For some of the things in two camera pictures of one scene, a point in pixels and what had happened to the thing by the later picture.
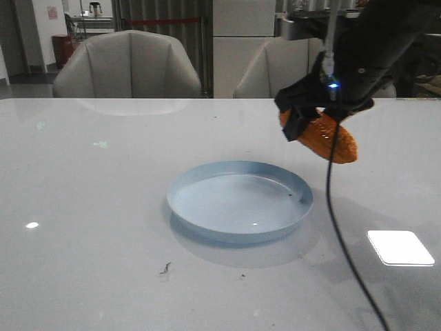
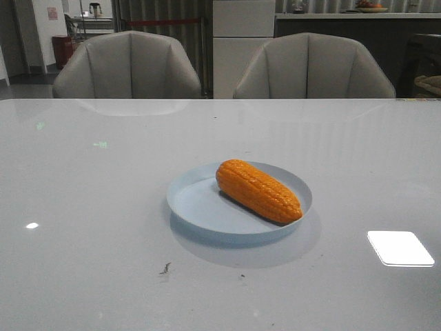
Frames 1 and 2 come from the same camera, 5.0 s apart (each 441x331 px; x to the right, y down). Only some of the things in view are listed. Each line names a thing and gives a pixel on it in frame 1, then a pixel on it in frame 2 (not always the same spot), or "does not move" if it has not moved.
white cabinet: [239, 28] does not move
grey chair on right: [276, 62] does not move
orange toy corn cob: [319, 136] to [244, 181]
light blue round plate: [238, 201] does not move
